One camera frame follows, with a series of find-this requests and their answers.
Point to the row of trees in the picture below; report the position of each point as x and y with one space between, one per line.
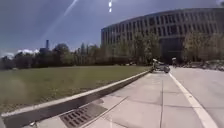
93 55

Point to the vehicle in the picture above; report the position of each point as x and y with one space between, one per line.
161 67

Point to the grey concrete slab pavement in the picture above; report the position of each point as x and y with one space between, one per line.
143 103

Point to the metal drain grate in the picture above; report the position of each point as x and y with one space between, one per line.
81 115

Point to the low concrete kerb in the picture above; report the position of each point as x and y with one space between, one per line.
66 102

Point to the grass lawn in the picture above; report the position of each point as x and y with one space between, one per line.
50 81

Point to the large curved grey building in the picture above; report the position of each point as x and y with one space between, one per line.
166 26

